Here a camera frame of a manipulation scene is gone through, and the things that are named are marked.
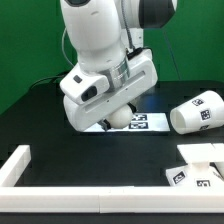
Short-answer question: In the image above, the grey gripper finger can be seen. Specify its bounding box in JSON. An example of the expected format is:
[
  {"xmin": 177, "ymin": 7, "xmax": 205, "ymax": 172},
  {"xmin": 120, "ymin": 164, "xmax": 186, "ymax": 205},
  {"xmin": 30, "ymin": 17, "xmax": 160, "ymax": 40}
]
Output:
[
  {"xmin": 128, "ymin": 103, "xmax": 136, "ymax": 112},
  {"xmin": 98, "ymin": 119, "xmax": 111, "ymax": 131}
]

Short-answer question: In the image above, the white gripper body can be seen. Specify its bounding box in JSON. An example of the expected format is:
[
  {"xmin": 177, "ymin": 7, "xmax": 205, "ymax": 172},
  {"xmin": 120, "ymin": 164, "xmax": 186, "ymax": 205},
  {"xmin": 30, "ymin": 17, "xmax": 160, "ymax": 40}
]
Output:
[{"xmin": 63, "ymin": 49, "xmax": 157, "ymax": 132}]

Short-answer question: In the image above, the white lamp bulb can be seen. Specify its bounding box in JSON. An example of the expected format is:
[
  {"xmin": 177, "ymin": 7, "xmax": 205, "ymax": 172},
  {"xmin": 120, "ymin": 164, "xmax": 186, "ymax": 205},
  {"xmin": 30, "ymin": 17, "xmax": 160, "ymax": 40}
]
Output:
[{"xmin": 108, "ymin": 105, "xmax": 133, "ymax": 129}]

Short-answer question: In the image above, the white lamp base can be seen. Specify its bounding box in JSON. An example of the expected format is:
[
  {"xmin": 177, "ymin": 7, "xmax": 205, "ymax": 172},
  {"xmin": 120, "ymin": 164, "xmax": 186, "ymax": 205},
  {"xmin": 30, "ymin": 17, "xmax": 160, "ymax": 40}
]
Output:
[{"xmin": 165, "ymin": 143, "xmax": 224, "ymax": 187}]

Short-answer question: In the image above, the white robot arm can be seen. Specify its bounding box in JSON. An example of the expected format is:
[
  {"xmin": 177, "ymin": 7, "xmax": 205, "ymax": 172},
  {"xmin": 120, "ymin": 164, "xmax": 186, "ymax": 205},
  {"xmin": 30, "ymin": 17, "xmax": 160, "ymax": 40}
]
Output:
[{"xmin": 60, "ymin": 0, "xmax": 178, "ymax": 132}]

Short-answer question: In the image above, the white lamp shade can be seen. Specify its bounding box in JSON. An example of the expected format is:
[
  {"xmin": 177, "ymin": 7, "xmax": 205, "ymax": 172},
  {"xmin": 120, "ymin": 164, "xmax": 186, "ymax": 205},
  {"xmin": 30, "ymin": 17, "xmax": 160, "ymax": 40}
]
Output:
[{"xmin": 170, "ymin": 90, "xmax": 224, "ymax": 134}]

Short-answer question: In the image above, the white marker sheet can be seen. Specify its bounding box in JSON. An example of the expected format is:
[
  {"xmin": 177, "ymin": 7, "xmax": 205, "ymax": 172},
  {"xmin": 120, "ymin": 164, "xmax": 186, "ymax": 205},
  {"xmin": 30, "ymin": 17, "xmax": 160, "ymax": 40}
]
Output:
[{"xmin": 83, "ymin": 112, "xmax": 171, "ymax": 134}]

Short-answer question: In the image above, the black cable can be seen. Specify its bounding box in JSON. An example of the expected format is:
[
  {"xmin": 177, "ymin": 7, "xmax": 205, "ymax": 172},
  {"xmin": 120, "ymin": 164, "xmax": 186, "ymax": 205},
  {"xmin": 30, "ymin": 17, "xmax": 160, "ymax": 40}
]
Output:
[{"xmin": 28, "ymin": 70, "xmax": 73, "ymax": 92}]

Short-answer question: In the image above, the grey cable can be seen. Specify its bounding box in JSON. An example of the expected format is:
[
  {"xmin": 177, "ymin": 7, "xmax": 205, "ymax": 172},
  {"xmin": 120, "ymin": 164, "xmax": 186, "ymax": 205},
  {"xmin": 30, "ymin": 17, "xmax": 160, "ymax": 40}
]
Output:
[{"xmin": 61, "ymin": 26, "xmax": 76, "ymax": 68}]

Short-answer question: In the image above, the white front fence wall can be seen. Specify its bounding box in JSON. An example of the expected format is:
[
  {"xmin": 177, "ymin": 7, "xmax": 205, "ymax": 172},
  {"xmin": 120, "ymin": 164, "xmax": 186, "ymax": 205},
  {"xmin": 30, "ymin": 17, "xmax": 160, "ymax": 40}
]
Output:
[{"xmin": 0, "ymin": 187, "xmax": 224, "ymax": 213}]

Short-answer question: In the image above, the white fence wall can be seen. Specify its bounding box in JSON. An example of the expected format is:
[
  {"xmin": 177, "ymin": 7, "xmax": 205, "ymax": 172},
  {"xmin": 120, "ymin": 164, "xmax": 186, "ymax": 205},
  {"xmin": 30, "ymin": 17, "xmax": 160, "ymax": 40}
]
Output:
[
  {"xmin": 0, "ymin": 145, "xmax": 31, "ymax": 187},
  {"xmin": 0, "ymin": 187, "xmax": 224, "ymax": 213}
]

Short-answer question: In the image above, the white left fence wall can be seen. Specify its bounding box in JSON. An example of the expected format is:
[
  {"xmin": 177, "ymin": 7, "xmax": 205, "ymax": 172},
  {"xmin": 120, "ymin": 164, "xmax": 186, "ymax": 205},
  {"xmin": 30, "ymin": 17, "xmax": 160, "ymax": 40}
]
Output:
[{"xmin": 0, "ymin": 145, "xmax": 31, "ymax": 187}]

